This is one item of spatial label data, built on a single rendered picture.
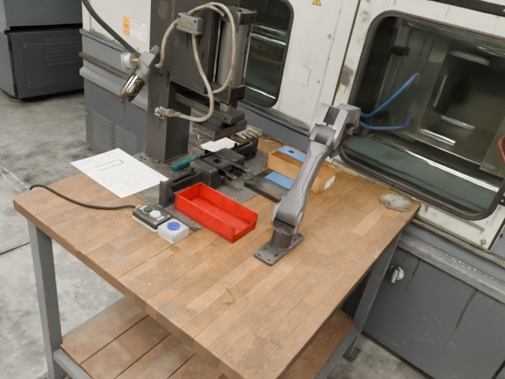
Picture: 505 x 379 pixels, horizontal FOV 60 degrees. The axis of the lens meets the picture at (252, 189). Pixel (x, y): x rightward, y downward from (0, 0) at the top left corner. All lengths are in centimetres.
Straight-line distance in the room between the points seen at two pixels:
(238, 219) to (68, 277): 134
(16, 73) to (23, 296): 250
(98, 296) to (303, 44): 160
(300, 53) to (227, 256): 109
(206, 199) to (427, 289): 108
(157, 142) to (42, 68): 296
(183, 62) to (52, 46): 313
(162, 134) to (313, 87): 74
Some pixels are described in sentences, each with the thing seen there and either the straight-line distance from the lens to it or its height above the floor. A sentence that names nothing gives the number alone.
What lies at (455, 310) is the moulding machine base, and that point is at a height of 49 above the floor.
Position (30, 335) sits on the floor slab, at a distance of 233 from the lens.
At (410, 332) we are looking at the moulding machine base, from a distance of 225.
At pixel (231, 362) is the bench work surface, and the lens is 105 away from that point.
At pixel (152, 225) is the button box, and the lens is 136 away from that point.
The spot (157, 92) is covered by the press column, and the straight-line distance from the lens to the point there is 166.
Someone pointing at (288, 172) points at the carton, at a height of 93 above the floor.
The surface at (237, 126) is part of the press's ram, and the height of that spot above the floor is 113.
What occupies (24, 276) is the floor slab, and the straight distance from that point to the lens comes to 262.
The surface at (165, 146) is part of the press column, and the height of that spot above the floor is 97.
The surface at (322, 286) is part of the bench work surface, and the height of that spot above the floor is 90.
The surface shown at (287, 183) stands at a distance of 166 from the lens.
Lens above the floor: 173
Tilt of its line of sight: 31 degrees down
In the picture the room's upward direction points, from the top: 10 degrees clockwise
